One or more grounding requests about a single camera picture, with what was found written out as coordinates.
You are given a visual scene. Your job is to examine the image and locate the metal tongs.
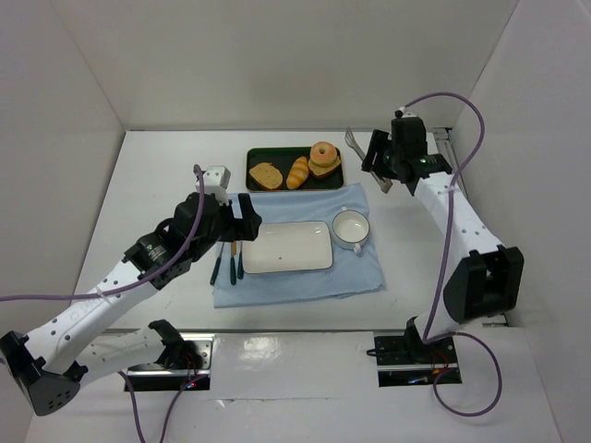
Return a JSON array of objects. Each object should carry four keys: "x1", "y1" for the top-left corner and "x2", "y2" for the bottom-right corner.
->
[{"x1": 344, "y1": 126, "x2": 392, "y2": 194}]

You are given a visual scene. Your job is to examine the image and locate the pink glazed donut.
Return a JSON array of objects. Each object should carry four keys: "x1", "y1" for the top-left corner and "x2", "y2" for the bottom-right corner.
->
[{"x1": 309, "y1": 141, "x2": 338, "y2": 168}]

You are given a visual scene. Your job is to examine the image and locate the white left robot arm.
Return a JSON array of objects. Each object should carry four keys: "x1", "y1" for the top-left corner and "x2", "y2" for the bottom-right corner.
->
[{"x1": 1, "y1": 145, "x2": 385, "y2": 416}]

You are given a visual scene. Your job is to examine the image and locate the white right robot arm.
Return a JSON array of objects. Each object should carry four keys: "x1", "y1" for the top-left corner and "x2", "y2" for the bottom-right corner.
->
[{"x1": 380, "y1": 111, "x2": 525, "y2": 342}]

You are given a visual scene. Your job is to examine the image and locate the brown bread slice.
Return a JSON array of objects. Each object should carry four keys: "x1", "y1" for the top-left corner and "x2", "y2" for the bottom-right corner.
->
[
  {"x1": 248, "y1": 162, "x2": 283, "y2": 191},
  {"x1": 308, "y1": 157, "x2": 342, "y2": 179}
]

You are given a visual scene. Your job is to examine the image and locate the brown bread slice right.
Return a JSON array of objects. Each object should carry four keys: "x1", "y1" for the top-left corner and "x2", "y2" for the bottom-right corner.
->
[{"x1": 308, "y1": 157, "x2": 342, "y2": 179}]

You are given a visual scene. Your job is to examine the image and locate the golden bread roll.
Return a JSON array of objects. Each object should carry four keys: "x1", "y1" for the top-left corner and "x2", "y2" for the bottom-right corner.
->
[{"x1": 286, "y1": 156, "x2": 309, "y2": 190}]

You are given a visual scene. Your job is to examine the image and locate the white rectangular plate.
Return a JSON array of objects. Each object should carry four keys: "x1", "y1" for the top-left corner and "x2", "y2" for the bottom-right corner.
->
[{"x1": 242, "y1": 221, "x2": 333, "y2": 275}]

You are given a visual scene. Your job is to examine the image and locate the dark green tray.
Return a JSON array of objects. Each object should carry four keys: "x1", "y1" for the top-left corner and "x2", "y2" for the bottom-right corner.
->
[{"x1": 246, "y1": 146, "x2": 344, "y2": 192}]

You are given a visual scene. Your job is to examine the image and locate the gold knife green handle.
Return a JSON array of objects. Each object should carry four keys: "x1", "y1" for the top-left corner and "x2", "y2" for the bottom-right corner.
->
[{"x1": 230, "y1": 241, "x2": 237, "y2": 285}]

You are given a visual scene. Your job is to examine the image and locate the gold spoon green handle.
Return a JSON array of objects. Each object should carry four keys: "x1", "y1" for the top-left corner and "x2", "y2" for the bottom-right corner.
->
[{"x1": 236, "y1": 241, "x2": 244, "y2": 280}]

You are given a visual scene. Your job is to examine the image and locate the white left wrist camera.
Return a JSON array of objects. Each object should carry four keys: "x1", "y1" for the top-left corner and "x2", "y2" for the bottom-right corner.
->
[{"x1": 193, "y1": 164, "x2": 231, "y2": 205}]

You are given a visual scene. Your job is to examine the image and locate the white bowl with handles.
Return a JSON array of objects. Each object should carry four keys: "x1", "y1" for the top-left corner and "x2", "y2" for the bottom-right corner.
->
[{"x1": 332, "y1": 207, "x2": 370, "y2": 256}]

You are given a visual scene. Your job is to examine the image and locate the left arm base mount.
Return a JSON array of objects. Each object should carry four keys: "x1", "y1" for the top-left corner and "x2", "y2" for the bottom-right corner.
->
[{"x1": 127, "y1": 332, "x2": 213, "y2": 392}]

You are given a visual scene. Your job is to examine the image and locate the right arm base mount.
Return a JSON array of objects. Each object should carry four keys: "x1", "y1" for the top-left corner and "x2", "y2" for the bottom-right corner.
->
[{"x1": 366, "y1": 334, "x2": 462, "y2": 388}]

